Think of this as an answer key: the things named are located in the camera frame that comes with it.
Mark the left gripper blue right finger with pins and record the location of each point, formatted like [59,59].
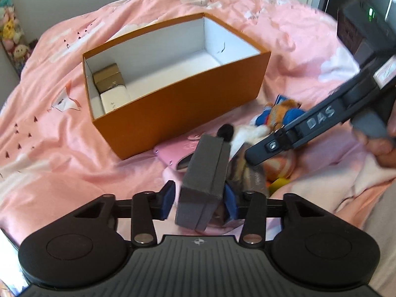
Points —
[251,207]

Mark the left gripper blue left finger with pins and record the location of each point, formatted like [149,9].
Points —
[148,206]

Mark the dark grey box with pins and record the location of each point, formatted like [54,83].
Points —
[202,185]

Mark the white plush with black pompom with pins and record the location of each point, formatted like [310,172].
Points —
[280,166]

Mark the brown plush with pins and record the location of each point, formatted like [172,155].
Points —
[278,114]

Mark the gold cardboard box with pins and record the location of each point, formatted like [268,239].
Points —
[108,78]

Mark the pink mini backpack pouch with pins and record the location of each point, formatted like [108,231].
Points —
[340,176]

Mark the person's right hand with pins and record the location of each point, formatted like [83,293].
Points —
[382,148]

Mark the pink printed bed duvet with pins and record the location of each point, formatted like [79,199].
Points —
[53,160]

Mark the orange cardboard storage box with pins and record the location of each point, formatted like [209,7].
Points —
[178,74]

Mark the stuffed toys pile in corner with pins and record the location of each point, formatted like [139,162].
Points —
[13,37]

